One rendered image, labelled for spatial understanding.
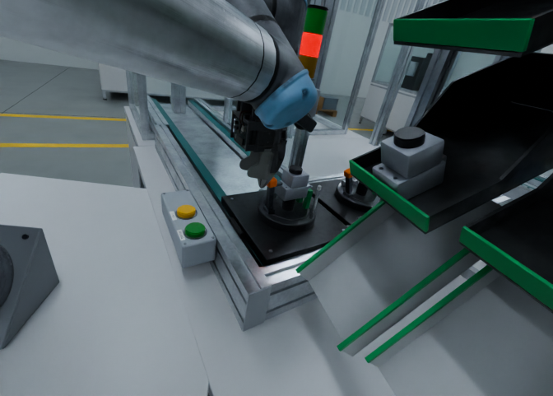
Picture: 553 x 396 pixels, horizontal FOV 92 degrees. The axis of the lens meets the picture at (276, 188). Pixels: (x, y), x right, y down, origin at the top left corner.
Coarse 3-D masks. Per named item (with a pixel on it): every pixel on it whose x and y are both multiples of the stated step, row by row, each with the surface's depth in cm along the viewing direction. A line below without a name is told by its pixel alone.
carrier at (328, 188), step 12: (336, 180) 87; (324, 192) 78; (336, 192) 77; (360, 192) 75; (372, 192) 78; (324, 204) 73; (336, 204) 73; (348, 204) 73; (360, 204) 71; (372, 204) 72; (336, 216) 70; (348, 216) 69
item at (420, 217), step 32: (512, 64) 37; (544, 64) 35; (448, 96) 36; (480, 96) 38; (512, 96) 40; (544, 96) 36; (448, 128) 39; (480, 128) 37; (512, 128) 35; (544, 128) 34; (352, 160) 35; (448, 160) 34; (480, 160) 32; (512, 160) 31; (544, 160) 27; (384, 192) 30; (448, 192) 30; (480, 192) 26; (416, 224) 27
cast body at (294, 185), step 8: (288, 168) 60; (296, 168) 59; (288, 176) 59; (296, 176) 58; (304, 176) 59; (288, 184) 59; (296, 184) 59; (304, 184) 60; (280, 192) 60; (288, 192) 58; (296, 192) 60; (304, 192) 61; (288, 200) 60
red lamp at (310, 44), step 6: (306, 36) 65; (312, 36) 64; (318, 36) 65; (306, 42) 65; (312, 42) 65; (318, 42) 65; (300, 48) 67; (306, 48) 66; (312, 48) 65; (318, 48) 66; (306, 54) 66; (312, 54) 66
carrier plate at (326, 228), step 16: (256, 192) 72; (240, 208) 64; (256, 208) 65; (320, 208) 70; (240, 224) 59; (256, 224) 60; (320, 224) 64; (336, 224) 65; (256, 240) 55; (272, 240) 56; (288, 240) 56; (304, 240) 57; (320, 240) 58; (272, 256) 51; (288, 256) 53
